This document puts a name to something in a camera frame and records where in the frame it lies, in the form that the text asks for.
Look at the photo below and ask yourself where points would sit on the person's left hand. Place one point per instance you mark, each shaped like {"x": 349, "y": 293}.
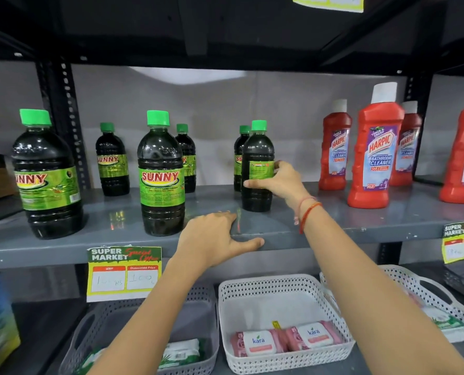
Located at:
{"x": 206, "y": 242}

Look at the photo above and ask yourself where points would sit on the person's right hand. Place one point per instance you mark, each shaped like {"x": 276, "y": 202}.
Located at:
{"x": 288, "y": 185}

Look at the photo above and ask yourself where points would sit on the person's left thumb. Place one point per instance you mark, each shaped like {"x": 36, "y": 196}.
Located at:
{"x": 249, "y": 244}

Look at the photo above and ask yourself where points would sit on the person's right thumb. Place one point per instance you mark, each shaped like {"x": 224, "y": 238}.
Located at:
{"x": 257, "y": 184}

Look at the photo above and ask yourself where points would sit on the small dark green-capped cleaner bottle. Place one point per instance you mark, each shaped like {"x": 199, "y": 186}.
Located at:
{"x": 257, "y": 152}
{"x": 238, "y": 160}
{"x": 112, "y": 163}
{"x": 189, "y": 156}

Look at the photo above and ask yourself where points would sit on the person's left forearm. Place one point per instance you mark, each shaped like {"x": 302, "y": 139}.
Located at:
{"x": 146, "y": 324}

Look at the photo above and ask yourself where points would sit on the person's right forearm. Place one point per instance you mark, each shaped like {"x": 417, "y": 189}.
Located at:
{"x": 365, "y": 300}

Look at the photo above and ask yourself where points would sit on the white plastic basket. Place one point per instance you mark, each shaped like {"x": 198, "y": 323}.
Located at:
{"x": 271, "y": 300}
{"x": 431, "y": 288}

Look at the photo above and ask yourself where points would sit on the small yellow tag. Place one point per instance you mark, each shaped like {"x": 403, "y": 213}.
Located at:
{"x": 276, "y": 324}

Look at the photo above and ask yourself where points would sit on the small red bathroom cleaner bottle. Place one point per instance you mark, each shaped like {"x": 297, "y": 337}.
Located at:
{"x": 335, "y": 148}
{"x": 408, "y": 152}

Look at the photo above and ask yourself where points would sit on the grey plastic basket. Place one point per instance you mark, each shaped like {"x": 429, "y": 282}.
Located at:
{"x": 200, "y": 320}

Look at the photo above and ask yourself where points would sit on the large dark green-capped cleaner bottle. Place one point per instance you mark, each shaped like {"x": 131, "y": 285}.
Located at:
{"x": 46, "y": 179}
{"x": 161, "y": 179}

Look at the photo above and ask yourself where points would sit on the pink wipes packet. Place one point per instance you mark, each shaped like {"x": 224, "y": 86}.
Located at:
{"x": 257, "y": 342}
{"x": 314, "y": 335}

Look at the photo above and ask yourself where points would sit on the yellow green price label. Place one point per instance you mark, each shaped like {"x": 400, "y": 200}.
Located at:
{"x": 328, "y": 1}
{"x": 462, "y": 242}
{"x": 124, "y": 273}

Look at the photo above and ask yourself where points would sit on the white green wipes packet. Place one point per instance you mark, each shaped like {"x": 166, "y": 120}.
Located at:
{"x": 445, "y": 319}
{"x": 179, "y": 353}

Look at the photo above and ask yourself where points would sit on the grey metal shelf board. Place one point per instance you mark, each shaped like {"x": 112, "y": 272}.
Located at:
{"x": 99, "y": 226}

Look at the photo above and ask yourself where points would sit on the black metal shelving rack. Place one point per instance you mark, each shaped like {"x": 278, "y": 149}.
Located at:
{"x": 216, "y": 35}

